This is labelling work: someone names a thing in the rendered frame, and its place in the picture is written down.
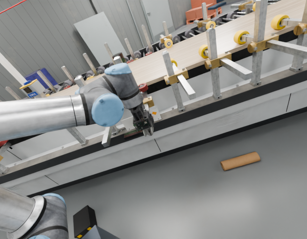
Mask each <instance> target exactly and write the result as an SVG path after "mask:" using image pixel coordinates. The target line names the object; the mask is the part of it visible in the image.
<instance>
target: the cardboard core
mask: <svg viewBox="0 0 307 239"><path fill-rule="evenodd" d="M257 161H260V156H259V155H258V153H257V152H252V153H248V154H245V155H242V156H238V157H234V158H231V159H228V160H224V161H221V162H220V163H221V166H222V168H223V170H224V171H225V170H229V169H232V168H236V167H239V166H242V165H247V164H250V163H254V162H257Z"/></svg>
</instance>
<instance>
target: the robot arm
mask: <svg viewBox="0 0 307 239"><path fill-rule="evenodd" d="M104 73H105V75H103V76H102V77H100V78H98V79H96V80H94V81H92V82H90V83H89V84H87V85H85V86H83V87H80V88H79V89H78V90H76V91H75V95H66V96H56V97H46V98H36V99H26V100H16V101H2V102H0V141H5V140H10V139H15V138H21V137H26V136H31V135H36V134H41V133H46V132H51V131H56V130H61V129H68V128H73V127H78V126H87V125H92V124H98V125H100V126H103V127H110V126H113V125H115V124H116V123H118V122H119V121H120V120H121V118H122V116H123V113H124V107H125V108H127V109H129V110H130V111H131V113H132V115H133V125H134V127H135V126H136V127H135V128H136V130H137V132H138V129H139V131H141V130H142V131H143V133H144V136H145V137H146V135H149V136H152V135H153V131H154V119H153V116H152V115H151V114H150V113H149V111H148V110H146V109H145V106H144V104H143V96H142V94H143V92H140V89H139V87H138V85H137V83H136V80H135V78H134V76H133V74H132V71H131V69H130V68H129V66H128V64H126V63H120V64H116V65H113V66H111V67H109V68H107V69H105V71H104ZM148 128H149V130H150V131H149V130H148ZM0 230H3V231H6V232H7V238H8V239H69V234H68V224H67V214H66V204H65V201H64V199H63V197H62V196H60V195H58V194H55V193H47V194H44V195H42V196H41V195H38V196H35V197H32V198H29V197H27V196H24V195H22V194H19V193H17V192H15V191H12V190H10V189H7V188H5V187H2V186H0Z"/></svg>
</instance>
